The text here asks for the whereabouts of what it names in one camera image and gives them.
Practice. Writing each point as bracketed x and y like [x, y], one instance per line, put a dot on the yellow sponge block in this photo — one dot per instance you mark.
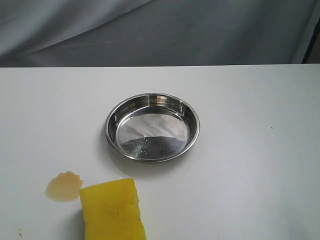
[111, 211]

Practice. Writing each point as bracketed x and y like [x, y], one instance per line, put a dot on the tan liquid spill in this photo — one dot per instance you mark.
[64, 188]

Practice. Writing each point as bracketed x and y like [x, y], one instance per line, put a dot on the round stainless steel pan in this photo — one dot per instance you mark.
[152, 127]

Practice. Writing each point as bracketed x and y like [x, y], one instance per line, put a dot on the grey backdrop cloth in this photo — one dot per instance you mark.
[145, 33]

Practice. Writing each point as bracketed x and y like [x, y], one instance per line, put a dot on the black stand pole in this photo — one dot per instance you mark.
[310, 42]

